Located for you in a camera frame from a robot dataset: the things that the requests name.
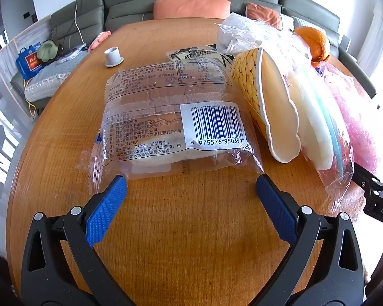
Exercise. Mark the pink plush toy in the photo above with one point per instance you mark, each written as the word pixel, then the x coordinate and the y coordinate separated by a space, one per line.
pixel 99 40

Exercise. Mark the small orange cushion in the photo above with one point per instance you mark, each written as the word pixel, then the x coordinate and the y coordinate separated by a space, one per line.
pixel 261 14

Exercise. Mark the clear bread package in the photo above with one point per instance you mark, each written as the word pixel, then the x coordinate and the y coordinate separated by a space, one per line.
pixel 166 111

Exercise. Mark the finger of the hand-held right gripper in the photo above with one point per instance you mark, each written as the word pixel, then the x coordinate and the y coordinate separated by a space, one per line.
pixel 365 178

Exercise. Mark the white plastic bag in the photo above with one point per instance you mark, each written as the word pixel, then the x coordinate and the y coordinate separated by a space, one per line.
pixel 239 30

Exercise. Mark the black white snack packet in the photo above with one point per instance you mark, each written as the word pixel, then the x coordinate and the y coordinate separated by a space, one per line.
pixel 191 55

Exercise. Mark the clear bag of foam trays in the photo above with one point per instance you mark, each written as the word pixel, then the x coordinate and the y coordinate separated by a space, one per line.
pixel 309 118

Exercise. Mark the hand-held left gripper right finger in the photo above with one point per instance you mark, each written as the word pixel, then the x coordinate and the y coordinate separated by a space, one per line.
pixel 276 207

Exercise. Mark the long orange cushion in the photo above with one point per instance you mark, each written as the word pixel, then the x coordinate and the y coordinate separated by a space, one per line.
pixel 191 9

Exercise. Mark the orange peel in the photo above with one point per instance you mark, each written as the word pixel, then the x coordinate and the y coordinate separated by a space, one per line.
pixel 316 40

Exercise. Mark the pink plastic bag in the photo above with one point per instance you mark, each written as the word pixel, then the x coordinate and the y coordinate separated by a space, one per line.
pixel 354 111

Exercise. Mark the clear plastic packet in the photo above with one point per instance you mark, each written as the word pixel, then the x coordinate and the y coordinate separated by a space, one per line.
pixel 71 53

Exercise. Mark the small white cup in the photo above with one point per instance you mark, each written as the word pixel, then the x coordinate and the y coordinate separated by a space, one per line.
pixel 112 56

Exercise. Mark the corn print paper cup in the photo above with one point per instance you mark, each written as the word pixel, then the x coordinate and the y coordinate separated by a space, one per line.
pixel 252 79

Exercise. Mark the green hat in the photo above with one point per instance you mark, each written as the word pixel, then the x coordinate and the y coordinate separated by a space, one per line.
pixel 48 51

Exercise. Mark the grey green sofa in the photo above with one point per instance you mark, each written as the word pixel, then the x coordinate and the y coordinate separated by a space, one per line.
pixel 131 3

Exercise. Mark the grey quilted sofa cover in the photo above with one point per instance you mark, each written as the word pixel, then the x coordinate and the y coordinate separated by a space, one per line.
pixel 54 73

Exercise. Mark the blue shopping bag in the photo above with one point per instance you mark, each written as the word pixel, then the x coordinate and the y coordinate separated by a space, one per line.
pixel 28 62

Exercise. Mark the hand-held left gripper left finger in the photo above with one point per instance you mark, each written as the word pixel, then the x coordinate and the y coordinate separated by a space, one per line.
pixel 107 208

